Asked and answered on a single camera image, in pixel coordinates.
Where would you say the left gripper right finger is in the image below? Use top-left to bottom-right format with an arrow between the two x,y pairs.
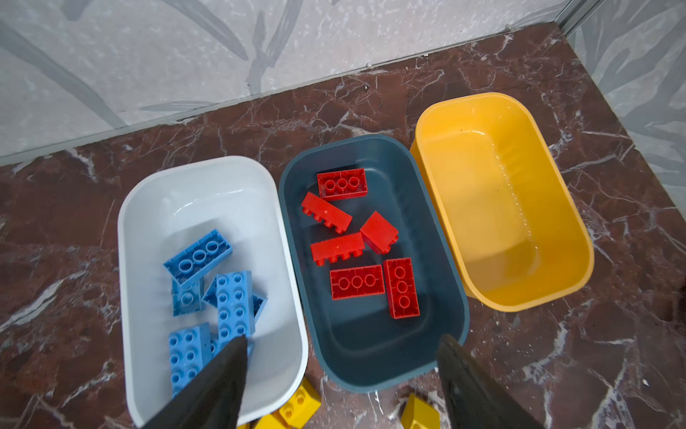
436,334 -> 542,428

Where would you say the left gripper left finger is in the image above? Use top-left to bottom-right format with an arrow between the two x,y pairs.
145,336 -> 248,428

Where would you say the small yellow lego brick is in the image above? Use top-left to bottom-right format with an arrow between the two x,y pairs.
400,393 -> 441,429

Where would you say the blue lego brick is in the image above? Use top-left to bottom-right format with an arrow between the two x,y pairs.
203,270 -> 267,322
168,323 -> 213,397
164,230 -> 233,288
171,278 -> 205,316
215,270 -> 255,345

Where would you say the small red lego brick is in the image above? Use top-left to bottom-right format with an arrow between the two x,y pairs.
360,211 -> 399,255

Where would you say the teal rectangular container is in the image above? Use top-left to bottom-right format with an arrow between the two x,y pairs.
279,134 -> 470,393

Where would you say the yellow rectangular container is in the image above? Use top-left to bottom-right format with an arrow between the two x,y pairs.
411,92 -> 594,312

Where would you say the white rectangular container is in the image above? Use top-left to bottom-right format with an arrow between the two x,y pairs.
118,156 -> 308,426

